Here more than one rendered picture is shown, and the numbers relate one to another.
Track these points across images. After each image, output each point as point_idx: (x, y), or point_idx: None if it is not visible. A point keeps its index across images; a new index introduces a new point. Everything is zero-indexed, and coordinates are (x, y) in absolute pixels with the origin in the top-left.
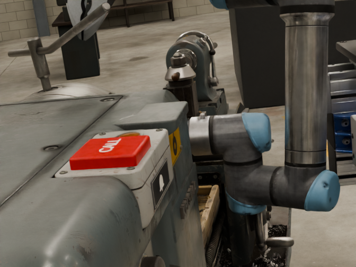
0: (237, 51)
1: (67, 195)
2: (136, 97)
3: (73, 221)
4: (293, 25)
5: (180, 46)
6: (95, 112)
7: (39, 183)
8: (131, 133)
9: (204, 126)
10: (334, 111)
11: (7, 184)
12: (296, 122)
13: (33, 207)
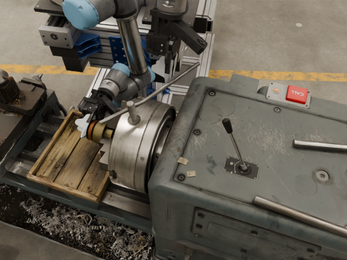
0: None
1: (324, 105)
2: (215, 85)
3: (341, 104)
4: (130, 20)
5: None
6: (233, 97)
7: (313, 111)
8: (275, 89)
9: (115, 85)
10: (74, 43)
11: (311, 118)
12: (141, 58)
13: (331, 111)
